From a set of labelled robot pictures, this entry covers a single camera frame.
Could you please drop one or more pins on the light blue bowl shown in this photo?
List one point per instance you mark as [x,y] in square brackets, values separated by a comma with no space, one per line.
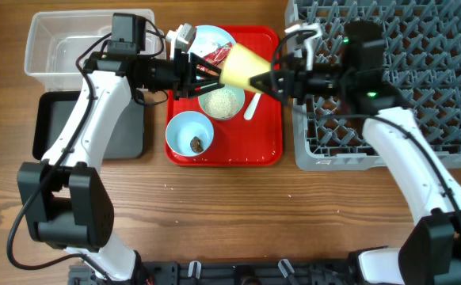
[183,127]

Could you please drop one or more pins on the brown food scrap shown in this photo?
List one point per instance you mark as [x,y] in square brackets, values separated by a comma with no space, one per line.
[196,145]

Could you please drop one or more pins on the black waste tray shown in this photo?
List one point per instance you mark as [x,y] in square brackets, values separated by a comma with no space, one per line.
[115,130]

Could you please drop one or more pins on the mint green bowl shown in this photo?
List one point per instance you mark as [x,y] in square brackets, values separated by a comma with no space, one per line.
[240,94]

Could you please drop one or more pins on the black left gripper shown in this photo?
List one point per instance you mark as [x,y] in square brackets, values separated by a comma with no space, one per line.
[185,74]

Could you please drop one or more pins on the yellow cup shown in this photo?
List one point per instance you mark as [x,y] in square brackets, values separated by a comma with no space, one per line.
[240,65]

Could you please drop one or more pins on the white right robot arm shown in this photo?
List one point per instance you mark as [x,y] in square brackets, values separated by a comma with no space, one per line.
[432,252]

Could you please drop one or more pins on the red snack wrapper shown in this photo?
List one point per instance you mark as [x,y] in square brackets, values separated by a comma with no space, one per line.
[218,57]

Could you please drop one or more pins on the white plastic spoon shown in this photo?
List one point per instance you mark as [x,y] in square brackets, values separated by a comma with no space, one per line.
[252,107]

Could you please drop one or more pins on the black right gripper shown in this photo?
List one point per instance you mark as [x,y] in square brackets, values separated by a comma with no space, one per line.
[294,84]

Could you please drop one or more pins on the light blue plate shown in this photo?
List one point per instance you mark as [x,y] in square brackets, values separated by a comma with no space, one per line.
[209,38]

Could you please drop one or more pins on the white rice pile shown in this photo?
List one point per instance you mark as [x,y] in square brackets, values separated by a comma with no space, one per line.
[221,104]

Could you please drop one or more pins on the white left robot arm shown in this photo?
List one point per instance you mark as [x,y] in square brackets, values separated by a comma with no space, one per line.
[65,203]

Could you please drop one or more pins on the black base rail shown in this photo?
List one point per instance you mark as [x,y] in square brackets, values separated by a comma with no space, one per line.
[332,271]

